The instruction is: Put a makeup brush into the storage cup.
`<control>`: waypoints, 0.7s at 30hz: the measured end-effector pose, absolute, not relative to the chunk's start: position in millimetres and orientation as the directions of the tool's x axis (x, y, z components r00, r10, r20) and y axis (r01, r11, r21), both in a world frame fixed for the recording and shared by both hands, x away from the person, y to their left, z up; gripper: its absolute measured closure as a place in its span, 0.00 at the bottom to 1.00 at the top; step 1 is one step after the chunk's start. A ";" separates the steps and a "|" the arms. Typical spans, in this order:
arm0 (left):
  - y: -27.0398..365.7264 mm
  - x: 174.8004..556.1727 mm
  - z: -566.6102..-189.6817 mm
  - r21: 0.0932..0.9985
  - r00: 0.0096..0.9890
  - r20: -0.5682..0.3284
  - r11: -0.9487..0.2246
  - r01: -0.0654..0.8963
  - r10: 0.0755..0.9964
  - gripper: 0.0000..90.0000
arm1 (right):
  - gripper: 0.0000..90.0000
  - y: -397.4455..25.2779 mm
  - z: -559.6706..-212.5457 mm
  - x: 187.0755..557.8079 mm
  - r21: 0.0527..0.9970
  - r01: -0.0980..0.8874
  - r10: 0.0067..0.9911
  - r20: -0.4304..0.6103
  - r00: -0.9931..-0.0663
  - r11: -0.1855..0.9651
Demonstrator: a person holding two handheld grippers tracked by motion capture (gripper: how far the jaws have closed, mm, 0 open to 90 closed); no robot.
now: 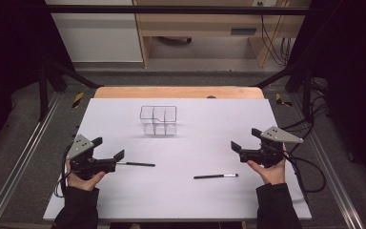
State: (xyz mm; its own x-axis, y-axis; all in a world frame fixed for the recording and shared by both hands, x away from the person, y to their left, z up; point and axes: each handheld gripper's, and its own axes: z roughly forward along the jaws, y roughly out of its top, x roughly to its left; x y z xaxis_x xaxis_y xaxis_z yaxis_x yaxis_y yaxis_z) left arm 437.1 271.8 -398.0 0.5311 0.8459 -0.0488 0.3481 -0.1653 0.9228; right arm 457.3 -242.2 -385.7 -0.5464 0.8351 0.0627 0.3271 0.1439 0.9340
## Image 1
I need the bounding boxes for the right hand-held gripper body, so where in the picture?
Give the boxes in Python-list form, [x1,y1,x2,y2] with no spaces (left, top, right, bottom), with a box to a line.
[238,126,304,169]

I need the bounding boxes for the black floor cables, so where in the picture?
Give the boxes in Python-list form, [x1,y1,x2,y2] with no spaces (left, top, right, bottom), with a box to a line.
[280,75,330,156]

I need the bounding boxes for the black metal stand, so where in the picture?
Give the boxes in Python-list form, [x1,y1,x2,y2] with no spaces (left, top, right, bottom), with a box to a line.
[37,60,104,122]
[255,63,315,123]

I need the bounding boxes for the light wooden desk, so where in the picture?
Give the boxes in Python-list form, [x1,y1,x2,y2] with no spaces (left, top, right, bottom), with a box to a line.
[132,0,311,69]

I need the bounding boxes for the black pen with white label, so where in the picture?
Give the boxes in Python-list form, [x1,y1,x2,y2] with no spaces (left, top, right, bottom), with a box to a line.
[193,173,239,180]

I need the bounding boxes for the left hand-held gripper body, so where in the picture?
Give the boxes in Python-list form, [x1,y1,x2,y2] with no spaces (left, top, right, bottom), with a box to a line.
[65,134,118,180]

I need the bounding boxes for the aluminium floor rail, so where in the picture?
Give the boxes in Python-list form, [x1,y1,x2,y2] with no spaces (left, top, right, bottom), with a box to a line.
[0,92,63,229]
[290,94,366,229]

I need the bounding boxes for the right hand-held gripper cable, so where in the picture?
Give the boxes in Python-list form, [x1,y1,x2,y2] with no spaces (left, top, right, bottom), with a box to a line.
[282,151,328,204]

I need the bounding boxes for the wooden table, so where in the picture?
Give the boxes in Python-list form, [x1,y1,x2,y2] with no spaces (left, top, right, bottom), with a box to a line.
[93,86,265,99]

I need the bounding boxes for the left hand-held gripper cable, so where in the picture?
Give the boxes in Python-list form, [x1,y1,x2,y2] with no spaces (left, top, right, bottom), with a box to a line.
[54,144,74,198]

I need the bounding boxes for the plain black pen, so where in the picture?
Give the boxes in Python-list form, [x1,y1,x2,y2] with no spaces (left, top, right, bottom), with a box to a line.
[116,161,156,168]

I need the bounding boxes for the person's right hand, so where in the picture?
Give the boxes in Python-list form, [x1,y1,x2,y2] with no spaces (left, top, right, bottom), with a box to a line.
[247,144,289,186]

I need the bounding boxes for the black horizontal frame bar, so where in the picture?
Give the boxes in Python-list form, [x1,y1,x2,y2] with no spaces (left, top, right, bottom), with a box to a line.
[46,4,311,16]

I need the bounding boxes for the white table board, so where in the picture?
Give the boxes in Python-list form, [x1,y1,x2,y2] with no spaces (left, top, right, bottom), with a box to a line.
[43,97,313,222]

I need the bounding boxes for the hanging black cables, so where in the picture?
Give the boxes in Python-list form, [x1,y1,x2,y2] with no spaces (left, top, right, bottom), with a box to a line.
[259,1,295,67]

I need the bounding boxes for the yellow black floor tape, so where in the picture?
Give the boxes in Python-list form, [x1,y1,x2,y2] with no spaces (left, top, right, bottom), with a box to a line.
[71,92,86,109]
[274,93,294,108]

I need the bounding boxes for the black curtain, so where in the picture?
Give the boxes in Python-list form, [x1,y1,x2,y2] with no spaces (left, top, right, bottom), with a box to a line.
[0,0,74,160]
[287,0,366,195]

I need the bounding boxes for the white cabinet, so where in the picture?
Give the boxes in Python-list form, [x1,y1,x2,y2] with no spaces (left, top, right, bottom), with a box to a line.
[45,0,144,63]

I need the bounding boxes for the clear plastic pen organizer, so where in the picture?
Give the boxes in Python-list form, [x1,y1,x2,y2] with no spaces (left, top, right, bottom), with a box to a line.
[139,105,178,136]

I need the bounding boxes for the hand-held gripper cable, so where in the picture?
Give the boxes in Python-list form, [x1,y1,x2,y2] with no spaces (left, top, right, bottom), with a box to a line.
[282,151,328,204]
[54,144,74,198]

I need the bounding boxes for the person's left hand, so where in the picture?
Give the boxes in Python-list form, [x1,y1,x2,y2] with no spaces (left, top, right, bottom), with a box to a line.
[65,158,107,193]

